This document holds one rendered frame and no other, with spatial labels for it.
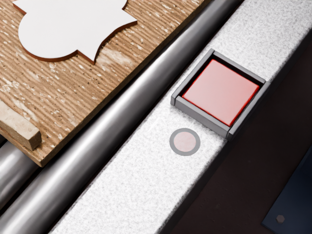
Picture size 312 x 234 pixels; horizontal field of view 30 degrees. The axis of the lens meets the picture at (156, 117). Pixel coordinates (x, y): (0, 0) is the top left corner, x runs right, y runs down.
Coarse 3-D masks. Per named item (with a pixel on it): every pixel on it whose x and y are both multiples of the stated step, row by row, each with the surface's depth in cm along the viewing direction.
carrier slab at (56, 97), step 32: (0, 0) 65; (128, 0) 65; (160, 0) 65; (192, 0) 65; (0, 32) 62; (128, 32) 63; (160, 32) 63; (0, 64) 61; (32, 64) 61; (64, 64) 61; (96, 64) 61; (128, 64) 61; (0, 96) 59; (32, 96) 59; (64, 96) 59; (96, 96) 59; (0, 128) 57; (64, 128) 57; (32, 160) 57
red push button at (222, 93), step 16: (208, 64) 62; (208, 80) 61; (224, 80) 61; (240, 80) 61; (192, 96) 60; (208, 96) 60; (224, 96) 60; (240, 96) 60; (208, 112) 59; (224, 112) 59; (240, 112) 59
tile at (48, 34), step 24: (24, 0) 64; (48, 0) 64; (72, 0) 64; (96, 0) 64; (120, 0) 64; (24, 24) 62; (48, 24) 62; (72, 24) 62; (96, 24) 62; (120, 24) 62; (24, 48) 61; (48, 48) 61; (72, 48) 61; (96, 48) 61
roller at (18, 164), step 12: (12, 144) 58; (0, 156) 57; (12, 156) 57; (24, 156) 58; (0, 168) 57; (12, 168) 57; (24, 168) 58; (36, 168) 59; (0, 180) 56; (12, 180) 57; (24, 180) 58; (0, 192) 56; (12, 192) 57; (0, 204) 57
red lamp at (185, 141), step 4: (184, 132) 60; (176, 136) 59; (180, 136) 59; (184, 136) 59; (188, 136) 59; (192, 136) 59; (176, 140) 59; (180, 140) 59; (184, 140) 59; (188, 140) 59; (192, 140) 59; (176, 144) 59; (180, 144) 59; (184, 144) 59; (188, 144) 59; (192, 144) 59; (180, 148) 59; (184, 148) 59; (188, 148) 59; (192, 148) 59
